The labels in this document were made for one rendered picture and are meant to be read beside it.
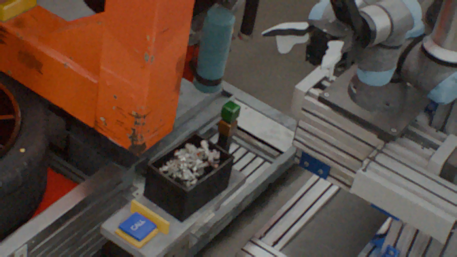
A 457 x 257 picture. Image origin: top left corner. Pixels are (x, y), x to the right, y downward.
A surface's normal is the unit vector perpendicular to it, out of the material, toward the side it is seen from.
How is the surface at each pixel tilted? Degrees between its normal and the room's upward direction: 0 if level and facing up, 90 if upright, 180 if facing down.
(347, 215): 0
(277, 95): 0
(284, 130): 0
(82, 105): 90
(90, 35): 90
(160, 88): 90
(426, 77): 89
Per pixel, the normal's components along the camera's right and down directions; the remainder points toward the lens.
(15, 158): 0.16, -0.76
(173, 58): 0.81, 0.47
